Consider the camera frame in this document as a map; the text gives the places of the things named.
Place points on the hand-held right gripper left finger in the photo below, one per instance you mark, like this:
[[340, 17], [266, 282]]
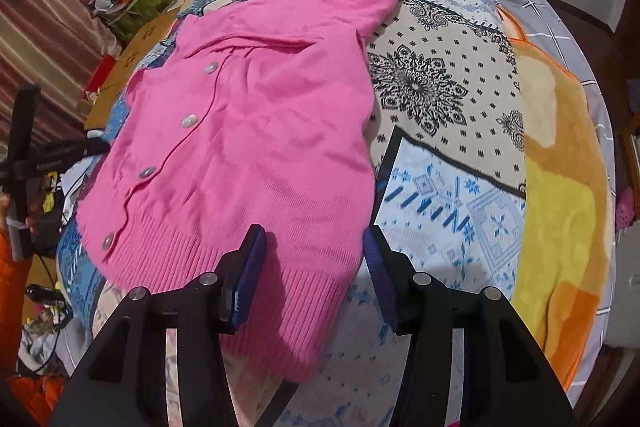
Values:
[[250, 272]]

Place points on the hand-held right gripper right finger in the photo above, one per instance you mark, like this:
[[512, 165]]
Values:
[[382, 277]]

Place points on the patchwork patterned blanket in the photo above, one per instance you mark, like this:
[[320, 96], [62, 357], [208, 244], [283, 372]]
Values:
[[440, 97]]

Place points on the orange yellow fleece blanket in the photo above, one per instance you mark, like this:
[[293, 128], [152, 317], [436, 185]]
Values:
[[560, 187]]

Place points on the pink slipper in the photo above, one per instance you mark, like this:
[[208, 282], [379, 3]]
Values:
[[626, 207]]

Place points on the pink buttoned cardigan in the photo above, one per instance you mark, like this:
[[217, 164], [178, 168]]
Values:
[[250, 132]]

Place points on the orange plastic basket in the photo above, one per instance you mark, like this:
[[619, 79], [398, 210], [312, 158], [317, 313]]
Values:
[[35, 399]]

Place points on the red box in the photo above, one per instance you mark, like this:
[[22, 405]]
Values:
[[102, 74]]

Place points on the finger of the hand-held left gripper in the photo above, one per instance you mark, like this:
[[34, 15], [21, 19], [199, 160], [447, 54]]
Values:
[[75, 152]]

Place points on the wooden lap desk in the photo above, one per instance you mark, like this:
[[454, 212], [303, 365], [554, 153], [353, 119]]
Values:
[[145, 42]]

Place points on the striped pink gold curtain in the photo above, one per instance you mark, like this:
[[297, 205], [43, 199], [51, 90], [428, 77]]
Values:
[[45, 32]]

